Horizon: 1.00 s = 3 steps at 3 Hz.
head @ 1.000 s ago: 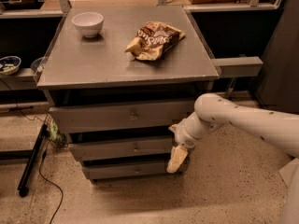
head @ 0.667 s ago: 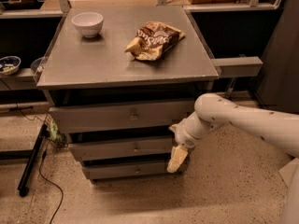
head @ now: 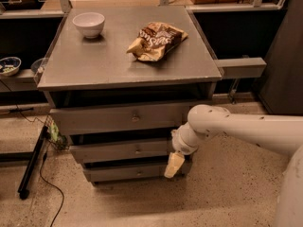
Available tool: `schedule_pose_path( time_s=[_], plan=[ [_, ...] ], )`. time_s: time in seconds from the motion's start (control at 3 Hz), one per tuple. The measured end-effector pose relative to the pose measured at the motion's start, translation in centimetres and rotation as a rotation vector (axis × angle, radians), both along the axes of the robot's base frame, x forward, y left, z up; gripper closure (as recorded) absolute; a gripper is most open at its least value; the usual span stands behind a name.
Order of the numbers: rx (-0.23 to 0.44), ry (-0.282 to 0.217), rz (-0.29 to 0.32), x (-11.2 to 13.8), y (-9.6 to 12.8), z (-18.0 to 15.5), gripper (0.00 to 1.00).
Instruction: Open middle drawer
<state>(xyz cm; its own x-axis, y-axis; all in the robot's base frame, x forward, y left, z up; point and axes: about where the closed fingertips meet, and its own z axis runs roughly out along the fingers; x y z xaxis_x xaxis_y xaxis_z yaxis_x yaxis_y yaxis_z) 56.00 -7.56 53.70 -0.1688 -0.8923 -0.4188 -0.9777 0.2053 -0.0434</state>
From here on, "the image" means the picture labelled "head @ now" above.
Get grey top drawer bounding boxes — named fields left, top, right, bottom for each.
left=49, top=99, right=213, bottom=136

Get brown chip bag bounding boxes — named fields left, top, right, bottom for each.
left=127, top=22, right=187, bottom=61

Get clear glass cup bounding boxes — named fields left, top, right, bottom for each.
left=30, top=58, right=47, bottom=73

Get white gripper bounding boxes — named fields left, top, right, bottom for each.
left=164, top=123, right=199, bottom=179

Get grey side shelf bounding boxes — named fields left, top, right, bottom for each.
left=0, top=69, right=37, bottom=93

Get black metal leg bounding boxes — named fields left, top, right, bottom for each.
left=18, top=126, right=47, bottom=200

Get grey drawer cabinet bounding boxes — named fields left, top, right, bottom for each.
left=38, top=6, right=221, bottom=170

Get green packet in basket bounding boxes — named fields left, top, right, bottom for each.
left=48, top=122, right=66, bottom=147

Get black floor cable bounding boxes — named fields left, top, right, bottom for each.
left=0, top=79, right=65, bottom=227

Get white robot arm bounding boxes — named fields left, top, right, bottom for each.
left=164, top=104, right=303, bottom=227

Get blue patterned bowl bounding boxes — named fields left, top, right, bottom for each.
left=0, top=57, right=22, bottom=77

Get grey bottom drawer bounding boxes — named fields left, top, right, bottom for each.
left=82, top=160, right=193, bottom=183

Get white ceramic bowl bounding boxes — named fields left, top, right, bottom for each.
left=72, top=12, right=105, bottom=39

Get grey drawer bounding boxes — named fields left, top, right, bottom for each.
left=49, top=99, right=213, bottom=136
left=70, top=138, right=174, bottom=164
left=82, top=160, right=193, bottom=183

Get grey side bar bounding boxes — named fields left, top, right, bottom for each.
left=215, top=58, right=266, bottom=79

